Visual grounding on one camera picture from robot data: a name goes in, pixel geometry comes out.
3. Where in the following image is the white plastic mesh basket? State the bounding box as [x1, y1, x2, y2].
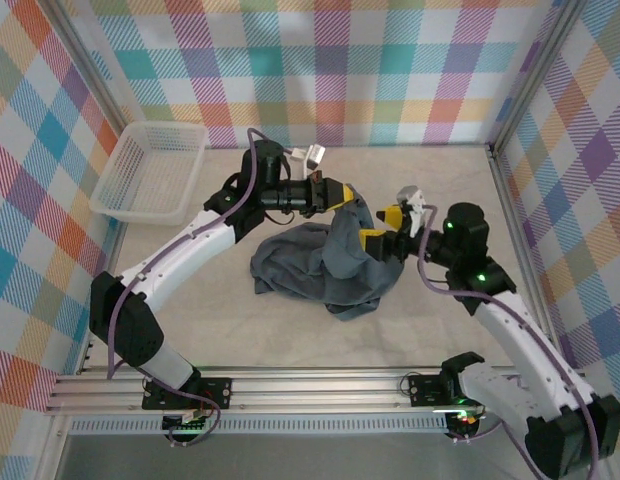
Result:
[88, 121, 211, 226]

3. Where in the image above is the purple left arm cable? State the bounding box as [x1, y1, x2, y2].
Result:
[105, 127, 294, 448]

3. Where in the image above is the aluminium corner post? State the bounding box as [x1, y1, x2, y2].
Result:
[487, 0, 589, 156]
[39, 0, 131, 136]

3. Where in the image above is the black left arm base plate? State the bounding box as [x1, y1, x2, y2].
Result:
[142, 377, 234, 410]

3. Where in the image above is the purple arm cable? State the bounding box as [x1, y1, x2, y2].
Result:
[417, 202, 601, 480]
[105, 127, 294, 448]

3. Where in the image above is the aluminium side rail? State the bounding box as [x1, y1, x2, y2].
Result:
[488, 144, 564, 369]
[78, 219, 129, 374]

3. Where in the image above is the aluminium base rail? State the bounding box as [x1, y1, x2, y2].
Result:
[43, 365, 599, 415]

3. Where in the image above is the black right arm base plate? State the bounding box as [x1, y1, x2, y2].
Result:
[407, 373, 471, 407]

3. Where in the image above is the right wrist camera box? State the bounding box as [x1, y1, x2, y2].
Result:
[397, 184, 431, 239]

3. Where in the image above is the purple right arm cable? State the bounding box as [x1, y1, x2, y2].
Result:
[417, 202, 601, 480]

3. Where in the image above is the grey slotted cable duct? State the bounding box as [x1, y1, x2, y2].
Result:
[69, 417, 451, 435]

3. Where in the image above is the grey t-shirt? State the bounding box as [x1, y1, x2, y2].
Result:
[249, 187, 409, 322]

